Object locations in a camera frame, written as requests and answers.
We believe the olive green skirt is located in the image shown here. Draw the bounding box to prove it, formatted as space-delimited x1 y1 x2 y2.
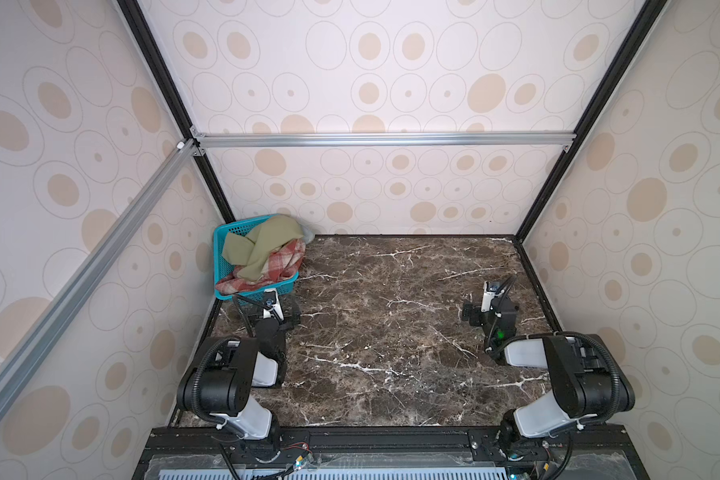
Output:
219 215 305 280

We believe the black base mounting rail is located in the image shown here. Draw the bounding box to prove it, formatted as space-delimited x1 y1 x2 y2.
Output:
133 425 648 479

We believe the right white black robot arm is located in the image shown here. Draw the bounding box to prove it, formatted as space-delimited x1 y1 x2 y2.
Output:
461 292 636 451

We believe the horizontal aluminium back rail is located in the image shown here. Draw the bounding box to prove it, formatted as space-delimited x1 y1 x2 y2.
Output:
196 131 576 149

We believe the red plaid skirt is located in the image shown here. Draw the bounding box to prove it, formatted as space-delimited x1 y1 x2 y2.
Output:
215 239 306 295

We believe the teal plastic basket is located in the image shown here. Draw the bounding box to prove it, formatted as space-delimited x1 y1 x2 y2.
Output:
213 214 307 300

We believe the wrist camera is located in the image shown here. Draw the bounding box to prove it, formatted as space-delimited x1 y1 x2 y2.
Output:
481 281 503 312
262 289 284 323

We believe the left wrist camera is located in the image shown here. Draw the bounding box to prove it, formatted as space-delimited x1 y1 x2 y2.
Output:
262 289 284 323

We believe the diagonal aluminium left rail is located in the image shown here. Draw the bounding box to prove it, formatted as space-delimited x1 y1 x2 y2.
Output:
0 139 198 421

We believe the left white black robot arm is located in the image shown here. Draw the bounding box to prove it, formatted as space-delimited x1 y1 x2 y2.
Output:
176 299 301 444

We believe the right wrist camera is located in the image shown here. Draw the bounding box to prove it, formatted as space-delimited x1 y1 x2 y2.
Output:
481 281 503 312

